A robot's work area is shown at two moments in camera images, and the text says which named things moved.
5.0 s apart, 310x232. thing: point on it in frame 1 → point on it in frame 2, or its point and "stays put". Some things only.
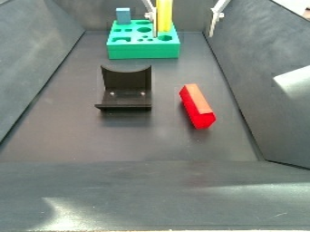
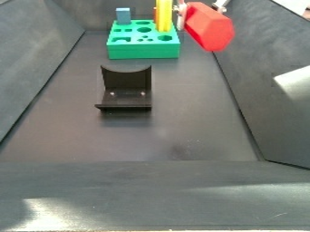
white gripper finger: (151, 14) → (180, 8)
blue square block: (121, 15) stays put
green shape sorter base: (130, 40) stays put
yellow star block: (164, 14) stays put
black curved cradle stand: (126, 91) stays put
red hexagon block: (197, 106) → (208, 26)
